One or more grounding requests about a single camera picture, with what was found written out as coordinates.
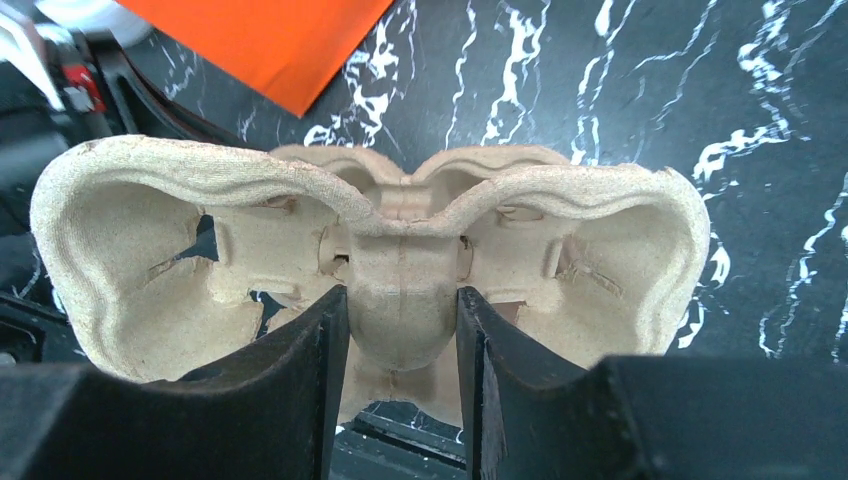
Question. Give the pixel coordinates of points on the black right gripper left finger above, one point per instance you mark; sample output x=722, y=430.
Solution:
x=266, y=411

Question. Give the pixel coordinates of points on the orange paper bag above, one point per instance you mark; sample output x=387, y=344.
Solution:
x=287, y=51

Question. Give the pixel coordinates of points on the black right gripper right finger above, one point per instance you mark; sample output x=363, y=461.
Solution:
x=530, y=414

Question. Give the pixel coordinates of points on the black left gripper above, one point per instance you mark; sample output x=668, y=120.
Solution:
x=101, y=93

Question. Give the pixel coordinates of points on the single brown pulp cup carrier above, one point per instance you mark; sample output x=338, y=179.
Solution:
x=155, y=247

